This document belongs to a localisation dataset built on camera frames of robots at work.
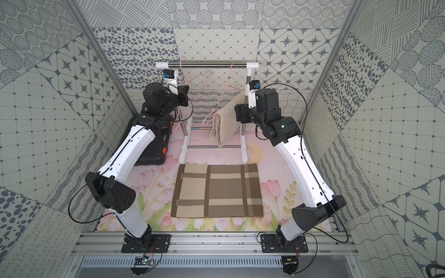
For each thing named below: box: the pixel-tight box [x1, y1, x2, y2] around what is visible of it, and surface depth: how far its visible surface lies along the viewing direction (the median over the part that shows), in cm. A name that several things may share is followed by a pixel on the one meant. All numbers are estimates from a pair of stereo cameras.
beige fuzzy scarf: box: [209, 90, 246, 148], surface depth 85 cm
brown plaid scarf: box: [170, 163, 264, 218], surface depth 90 cm
